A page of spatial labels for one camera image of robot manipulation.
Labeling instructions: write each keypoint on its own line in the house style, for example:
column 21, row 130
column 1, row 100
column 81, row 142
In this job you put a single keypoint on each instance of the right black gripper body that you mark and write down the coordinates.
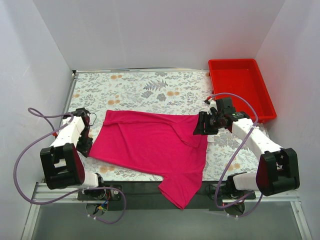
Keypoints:
column 200, row 123

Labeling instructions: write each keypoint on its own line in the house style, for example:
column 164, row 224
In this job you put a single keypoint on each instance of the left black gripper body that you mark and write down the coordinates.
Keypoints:
column 85, row 144

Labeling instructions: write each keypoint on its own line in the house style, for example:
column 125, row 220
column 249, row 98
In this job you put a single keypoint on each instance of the magenta t shirt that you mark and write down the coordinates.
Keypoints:
column 156, row 144

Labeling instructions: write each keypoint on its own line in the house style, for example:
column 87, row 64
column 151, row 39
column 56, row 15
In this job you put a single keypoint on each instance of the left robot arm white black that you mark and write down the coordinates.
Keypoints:
column 61, row 162

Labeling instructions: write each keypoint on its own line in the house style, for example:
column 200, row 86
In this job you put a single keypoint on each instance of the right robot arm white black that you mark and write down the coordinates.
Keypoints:
column 278, row 169

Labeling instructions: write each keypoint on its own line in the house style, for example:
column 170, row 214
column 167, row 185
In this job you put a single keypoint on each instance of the floral patterned table mat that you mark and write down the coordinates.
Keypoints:
column 162, row 92

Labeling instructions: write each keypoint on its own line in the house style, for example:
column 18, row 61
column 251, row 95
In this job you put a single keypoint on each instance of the red plastic bin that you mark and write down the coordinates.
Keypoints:
column 242, row 77

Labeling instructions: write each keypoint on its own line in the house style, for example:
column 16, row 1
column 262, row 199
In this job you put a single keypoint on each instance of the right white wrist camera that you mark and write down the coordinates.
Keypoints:
column 212, row 106

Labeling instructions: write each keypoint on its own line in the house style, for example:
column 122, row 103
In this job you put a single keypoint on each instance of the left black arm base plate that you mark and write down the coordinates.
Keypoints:
column 102, row 194

